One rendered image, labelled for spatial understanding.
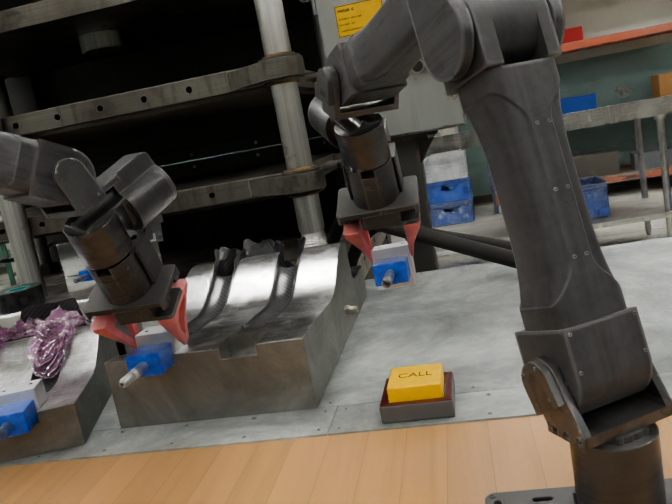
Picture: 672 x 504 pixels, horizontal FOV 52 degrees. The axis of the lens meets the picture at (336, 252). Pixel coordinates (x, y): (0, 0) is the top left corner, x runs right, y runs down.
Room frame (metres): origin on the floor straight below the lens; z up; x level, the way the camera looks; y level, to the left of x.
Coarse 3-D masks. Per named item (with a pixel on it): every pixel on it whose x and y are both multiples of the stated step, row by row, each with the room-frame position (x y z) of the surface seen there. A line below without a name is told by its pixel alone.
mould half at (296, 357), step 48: (192, 288) 1.08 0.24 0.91; (240, 288) 1.05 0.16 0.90; (336, 288) 1.01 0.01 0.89; (192, 336) 0.87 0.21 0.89; (288, 336) 0.79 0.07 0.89; (336, 336) 0.95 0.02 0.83; (144, 384) 0.82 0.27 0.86; (192, 384) 0.80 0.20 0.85; (240, 384) 0.79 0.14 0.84; (288, 384) 0.78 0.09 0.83
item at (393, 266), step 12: (372, 252) 0.88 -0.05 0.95; (384, 252) 0.88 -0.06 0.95; (396, 252) 0.87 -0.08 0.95; (408, 252) 0.87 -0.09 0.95; (384, 264) 0.84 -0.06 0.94; (396, 264) 0.83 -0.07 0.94; (408, 264) 0.86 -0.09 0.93; (384, 276) 0.80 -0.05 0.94; (396, 276) 0.83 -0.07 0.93; (408, 276) 0.83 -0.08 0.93; (384, 288) 0.88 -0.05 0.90
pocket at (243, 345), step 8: (232, 336) 0.84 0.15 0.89; (240, 336) 0.84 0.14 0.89; (248, 336) 0.84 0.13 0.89; (256, 336) 0.83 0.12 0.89; (224, 344) 0.82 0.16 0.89; (232, 344) 0.84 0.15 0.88; (240, 344) 0.84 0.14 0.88; (248, 344) 0.84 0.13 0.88; (224, 352) 0.82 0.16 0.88; (232, 352) 0.84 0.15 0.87; (240, 352) 0.84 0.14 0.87; (248, 352) 0.84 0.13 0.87; (256, 352) 0.83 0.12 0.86
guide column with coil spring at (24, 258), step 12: (0, 120) 1.73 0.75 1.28; (0, 204) 1.71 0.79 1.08; (12, 204) 1.70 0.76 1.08; (12, 216) 1.70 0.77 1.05; (24, 216) 1.72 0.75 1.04; (12, 228) 1.70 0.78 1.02; (24, 228) 1.71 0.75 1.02; (12, 240) 1.70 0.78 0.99; (24, 240) 1.71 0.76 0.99; (12, 252) 1.71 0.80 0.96; (24, 252) 1.70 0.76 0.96; (36, 252) 1.74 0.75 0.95; (24, 264) 1.70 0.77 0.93; (36, 264) 1.72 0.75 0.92; (24, 276) 1.70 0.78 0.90; (36, 276) 1.71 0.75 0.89
